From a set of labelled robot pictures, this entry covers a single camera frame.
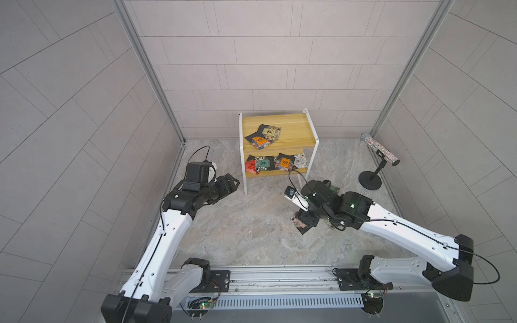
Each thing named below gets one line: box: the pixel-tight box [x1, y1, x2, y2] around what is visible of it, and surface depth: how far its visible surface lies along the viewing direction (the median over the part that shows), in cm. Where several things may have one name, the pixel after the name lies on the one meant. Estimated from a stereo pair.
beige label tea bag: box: [261, 125, 282, 142], surface depth 77 cm
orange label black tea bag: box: [244, 125, 275, 151], surface depth 75 cm
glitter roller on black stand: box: [358, 132, 400, 191], surface depth 96 cm
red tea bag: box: [245, 154, 260, 175], surface depth 87 cm
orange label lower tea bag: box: [274, 152, 296, 172], surface depth 88 cm
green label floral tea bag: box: [255, 155, 276, 173], surface depth 88 cm
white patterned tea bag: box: [293, 153, 308, 169], surface depth 88 cm
